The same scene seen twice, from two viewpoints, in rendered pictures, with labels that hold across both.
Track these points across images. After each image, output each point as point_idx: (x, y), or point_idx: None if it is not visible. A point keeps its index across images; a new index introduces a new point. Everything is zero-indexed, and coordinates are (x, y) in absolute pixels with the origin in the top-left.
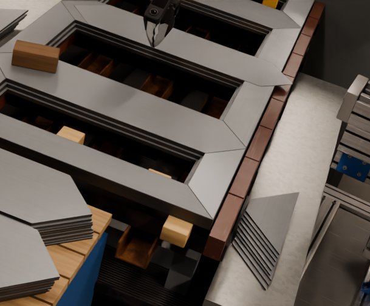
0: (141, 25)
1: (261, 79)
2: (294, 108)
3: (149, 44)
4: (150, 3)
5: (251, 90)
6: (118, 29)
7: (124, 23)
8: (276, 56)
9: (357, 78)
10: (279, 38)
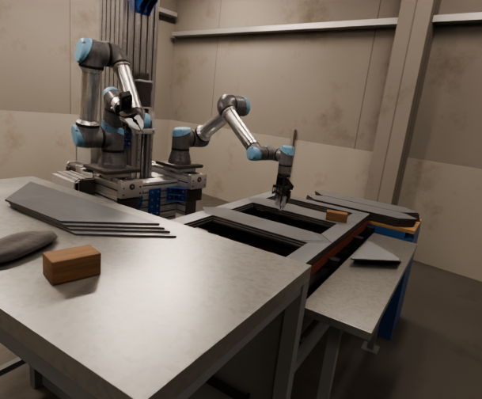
0: (278, 229)
1: (220, 208)
2: None
3: (277, 222)
4: (291, 183)
5: (229, 207)
6: (294, 229)
7: (290, 231)
8: (197, 214)
9: (195, 175)
10: (183, 220)
